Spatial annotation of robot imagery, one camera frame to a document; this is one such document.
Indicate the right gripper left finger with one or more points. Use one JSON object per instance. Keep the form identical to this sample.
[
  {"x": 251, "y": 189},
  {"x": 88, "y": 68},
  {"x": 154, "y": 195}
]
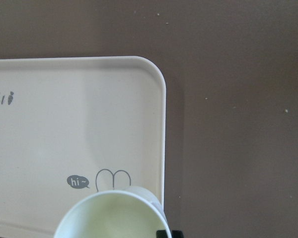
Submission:
[{"x": 161, "y": 234}]

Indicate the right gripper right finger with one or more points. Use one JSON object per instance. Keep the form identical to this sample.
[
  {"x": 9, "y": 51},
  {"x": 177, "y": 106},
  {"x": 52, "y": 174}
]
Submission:
[{"x": 177, "y": 234}]

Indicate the pale yellow plastic cup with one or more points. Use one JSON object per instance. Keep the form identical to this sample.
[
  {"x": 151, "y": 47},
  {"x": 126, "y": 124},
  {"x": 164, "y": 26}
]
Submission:
[{"x": 134, "y": 212}]

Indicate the cream rabbit tray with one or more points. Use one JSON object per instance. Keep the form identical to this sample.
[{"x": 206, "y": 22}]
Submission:
[{"x": 70, "y": 127}]

